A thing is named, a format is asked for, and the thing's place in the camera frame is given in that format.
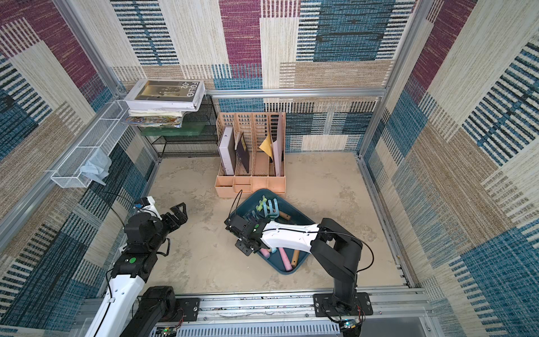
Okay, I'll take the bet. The green rake wooden handle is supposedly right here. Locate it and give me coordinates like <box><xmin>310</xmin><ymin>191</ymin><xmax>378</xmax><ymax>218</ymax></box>
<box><xmin>291</xmin><ymin>250</ymin><xmax>300</xmax><ymax>268</ymax></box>

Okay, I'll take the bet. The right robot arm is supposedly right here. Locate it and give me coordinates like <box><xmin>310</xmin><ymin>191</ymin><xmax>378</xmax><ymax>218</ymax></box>
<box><xmin>225</xmin><ymin>213</ymin><xmax>364</xmax><ymax>311</ymax></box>

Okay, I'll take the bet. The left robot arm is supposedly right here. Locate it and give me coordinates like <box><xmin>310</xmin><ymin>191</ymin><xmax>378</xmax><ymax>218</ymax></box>
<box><xmin>86</xmin><ymin>197</ymin><xmax>188</xmax><ymax>336</ymax></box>

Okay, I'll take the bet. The black mesh shelf rack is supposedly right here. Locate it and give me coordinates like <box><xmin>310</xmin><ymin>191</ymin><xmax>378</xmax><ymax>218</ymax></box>
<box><xmin>142</xmin><ymin>95</ymin><xmax>218</xmax><ymax>160</ymax></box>

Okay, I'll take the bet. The crumpled plastic bag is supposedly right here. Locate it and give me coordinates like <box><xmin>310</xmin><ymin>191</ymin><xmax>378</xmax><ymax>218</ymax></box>
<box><xmin>81</xmin><ymin>149</ymin><xmax>112</xmax><ymax>186</ymax></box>

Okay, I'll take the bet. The dark navy notebook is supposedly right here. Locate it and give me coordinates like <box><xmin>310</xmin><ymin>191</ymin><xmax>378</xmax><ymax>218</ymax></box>
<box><xmin>234</xmin><ymin>131</ymin><xmax>251</xmax><ymax>174</ymax></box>

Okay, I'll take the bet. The white grey book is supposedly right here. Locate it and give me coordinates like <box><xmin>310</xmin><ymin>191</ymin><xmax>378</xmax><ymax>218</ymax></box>
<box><xmin>218</xmin><ymin>126</ymin><xmax>237</xmax><ymax>176</ymax></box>

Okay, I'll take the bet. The green folder on shelf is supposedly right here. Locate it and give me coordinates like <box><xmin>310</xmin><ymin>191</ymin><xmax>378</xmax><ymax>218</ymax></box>
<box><xmin>140</xmin><ymin>123</ymin><xmax>206</xmax><ymax>136</ymax></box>

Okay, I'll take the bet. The pink plastic desk organizer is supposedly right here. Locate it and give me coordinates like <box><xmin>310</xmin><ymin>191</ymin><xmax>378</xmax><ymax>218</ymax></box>
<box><xmin>215</xmin><ymin>112</ymin><xmax>286</xmax><ymax>198</ymax></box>

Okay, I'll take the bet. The yellow paper folder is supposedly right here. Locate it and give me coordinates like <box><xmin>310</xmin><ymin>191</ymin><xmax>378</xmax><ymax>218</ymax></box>
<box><xmin>259</xmin><ymin>133</ymin><xmax>274</xmax><ymax>160</ymax></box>

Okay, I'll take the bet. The stack of magazines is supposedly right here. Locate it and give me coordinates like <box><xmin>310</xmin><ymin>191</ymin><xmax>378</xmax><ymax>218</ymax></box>
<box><xmin>122</xmin><ymin>110</ymin><xmax>185</xmax><ymax>128</ymax></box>

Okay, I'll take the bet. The white folio book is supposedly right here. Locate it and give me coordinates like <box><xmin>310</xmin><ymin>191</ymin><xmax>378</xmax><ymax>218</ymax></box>
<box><xmin>124</xmin><ymin>79</ymin><xmax>206</xmax><ymax>112</ymax></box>

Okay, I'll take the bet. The light blue rake white handle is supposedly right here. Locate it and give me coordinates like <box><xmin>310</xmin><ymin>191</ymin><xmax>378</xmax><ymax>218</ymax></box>
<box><xmin>262</xmin><ymin>197</ymin><xmax>280</xmax><ymax>220</ymax></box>

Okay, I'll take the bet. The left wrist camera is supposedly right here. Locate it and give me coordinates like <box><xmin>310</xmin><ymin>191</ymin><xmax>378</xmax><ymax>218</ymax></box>
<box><xmin>134</xmin><ymin>196</ymin><xmax>161</xmax><ymax>218</ymax></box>

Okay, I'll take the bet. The lime cultivator wooden handle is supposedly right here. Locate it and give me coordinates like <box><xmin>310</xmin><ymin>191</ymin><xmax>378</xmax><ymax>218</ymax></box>
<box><xmin>255</xmin><ymin>198</ymin><xmax>291</xmax><ymax>220</ymax></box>

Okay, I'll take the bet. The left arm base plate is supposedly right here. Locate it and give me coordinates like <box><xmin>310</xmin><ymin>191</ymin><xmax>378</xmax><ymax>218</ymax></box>
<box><xmin>170</xmin><ymin>297</ymin><xmax>201</xmax><ymax>323</ymax></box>

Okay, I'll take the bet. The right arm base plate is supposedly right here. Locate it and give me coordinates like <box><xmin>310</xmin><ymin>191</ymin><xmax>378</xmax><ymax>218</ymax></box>
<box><xmin>312</xmin><ymin>292</ymin><xmax>373</xmax><ymax>318</ymax></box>

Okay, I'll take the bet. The white wire wall basket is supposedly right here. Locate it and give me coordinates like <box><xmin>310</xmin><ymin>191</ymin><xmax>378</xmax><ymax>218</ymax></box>
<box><xmin>51</xmin><ymin>101</ymin><xmax>127</xmax><ymax>188</ymax></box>

